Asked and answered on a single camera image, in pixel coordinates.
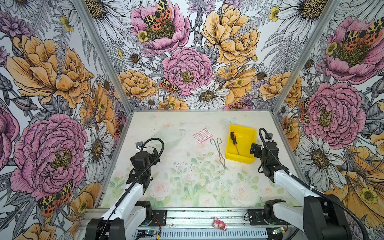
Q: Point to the orange handled screwdriver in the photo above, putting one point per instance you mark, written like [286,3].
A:
[234,140]

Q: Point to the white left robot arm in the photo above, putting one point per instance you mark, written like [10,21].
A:
[128,212]

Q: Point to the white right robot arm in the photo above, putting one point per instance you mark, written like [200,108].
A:
[320,217]

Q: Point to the yellow plastic bin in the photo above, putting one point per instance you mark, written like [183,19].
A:
[245,138]

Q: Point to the pink patterned packet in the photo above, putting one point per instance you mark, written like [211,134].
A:
[203,135]

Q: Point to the metal tongs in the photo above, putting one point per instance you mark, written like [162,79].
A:
[217,143]

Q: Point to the pink toy figure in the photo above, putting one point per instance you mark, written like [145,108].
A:
[220,225]

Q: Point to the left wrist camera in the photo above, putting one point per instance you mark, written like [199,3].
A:
[139,146]

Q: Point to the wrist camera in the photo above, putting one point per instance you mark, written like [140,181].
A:
[139,146]
[268,137]

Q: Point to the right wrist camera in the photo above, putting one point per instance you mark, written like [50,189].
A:
[268,137]

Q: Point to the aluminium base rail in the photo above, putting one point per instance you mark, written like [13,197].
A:
[197,223]

